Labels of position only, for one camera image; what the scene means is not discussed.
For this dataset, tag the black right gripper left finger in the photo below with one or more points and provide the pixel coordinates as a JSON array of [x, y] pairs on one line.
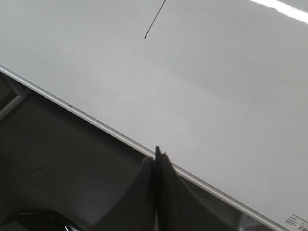
[[135, 211]]

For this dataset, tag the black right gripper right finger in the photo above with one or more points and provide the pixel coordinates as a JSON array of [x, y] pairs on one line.
[[183, 207]]

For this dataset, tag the black glossy object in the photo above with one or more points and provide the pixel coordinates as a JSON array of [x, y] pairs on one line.
[[44, 220]]

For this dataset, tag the white whiteboard with aluminium frame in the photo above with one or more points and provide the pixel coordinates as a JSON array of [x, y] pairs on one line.
[[220, 85]]

